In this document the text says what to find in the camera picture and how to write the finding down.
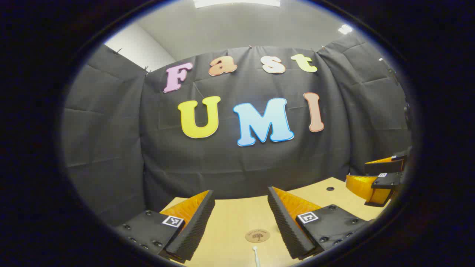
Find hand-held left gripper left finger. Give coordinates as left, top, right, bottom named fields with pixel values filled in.
left=113, top=190, right=216, bottom=264

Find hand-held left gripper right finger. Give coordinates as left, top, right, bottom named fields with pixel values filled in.
left=267, top=186, right=375, bottom=260

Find round wooden coaster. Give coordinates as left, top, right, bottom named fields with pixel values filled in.
left=245, top=229, right=271, bottom=243

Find light wooden desktop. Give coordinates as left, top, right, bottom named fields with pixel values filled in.
left=160, top=177, right=390, bottom=267

